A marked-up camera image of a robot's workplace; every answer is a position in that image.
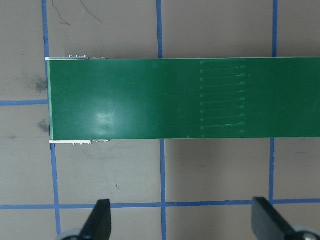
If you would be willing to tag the green belt conveyor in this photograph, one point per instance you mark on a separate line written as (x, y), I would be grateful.
(150, 100)

